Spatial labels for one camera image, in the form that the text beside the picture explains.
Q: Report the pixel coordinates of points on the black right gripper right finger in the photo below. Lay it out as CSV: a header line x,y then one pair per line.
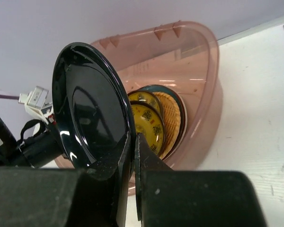
x,y
171,198

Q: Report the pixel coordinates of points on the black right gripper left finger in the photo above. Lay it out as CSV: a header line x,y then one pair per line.
x,y
44,197

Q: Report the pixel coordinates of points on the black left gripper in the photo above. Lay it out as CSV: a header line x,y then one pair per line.
x,y
38,145

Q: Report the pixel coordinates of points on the black plate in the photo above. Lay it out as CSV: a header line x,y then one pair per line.
x,y
92,111

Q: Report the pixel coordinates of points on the yellow patterned plate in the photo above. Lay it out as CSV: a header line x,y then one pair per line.
x,y
150,124
147,97

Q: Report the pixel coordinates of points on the woven bamboo tray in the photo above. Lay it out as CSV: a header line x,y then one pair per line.
x,y
172,120

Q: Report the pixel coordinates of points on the blue-grey glazed plate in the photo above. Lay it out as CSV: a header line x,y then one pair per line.
x,y
181,104

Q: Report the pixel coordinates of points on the pink translucent plastic bin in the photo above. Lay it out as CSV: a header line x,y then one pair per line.
x,y
183,56

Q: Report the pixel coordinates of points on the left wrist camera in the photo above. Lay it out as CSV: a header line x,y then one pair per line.
x,y
36,105

